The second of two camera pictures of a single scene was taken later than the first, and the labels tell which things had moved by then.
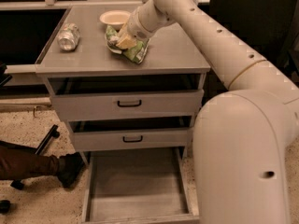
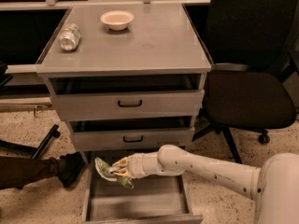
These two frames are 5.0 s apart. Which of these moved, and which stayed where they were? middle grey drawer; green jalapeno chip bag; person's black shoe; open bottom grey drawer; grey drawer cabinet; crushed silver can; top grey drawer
Moved: green jalapeno chip bag
Stayed: top grey drawer; grey drawer cabinet; middle grey drawer; person's black shoe; open bottom grey drawer; crushed silver can
